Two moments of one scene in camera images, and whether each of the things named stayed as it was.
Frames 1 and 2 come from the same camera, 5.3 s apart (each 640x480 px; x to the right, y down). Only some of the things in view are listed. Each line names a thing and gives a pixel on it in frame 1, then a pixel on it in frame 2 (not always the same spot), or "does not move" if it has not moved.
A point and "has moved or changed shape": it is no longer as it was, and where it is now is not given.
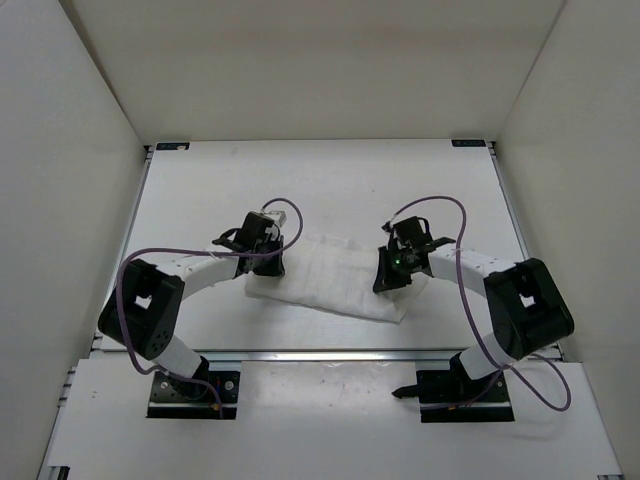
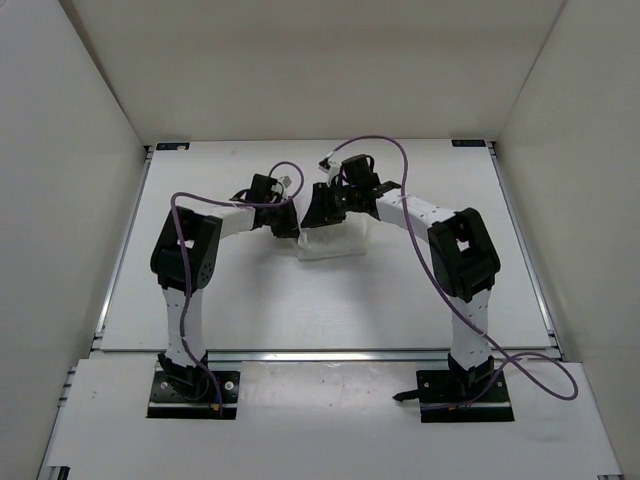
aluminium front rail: x=331 y=355 does not move
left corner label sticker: x=173 y=146 does not move
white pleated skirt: x=335 y=274 has moved or changed shape
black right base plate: x=450 y=396 does not move
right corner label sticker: x=469 y=143 does not move
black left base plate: x=171 y=397 does not move
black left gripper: x=274 y=269 -> x=290 y=228
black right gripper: x=386 y=280 -> x=321 y=212
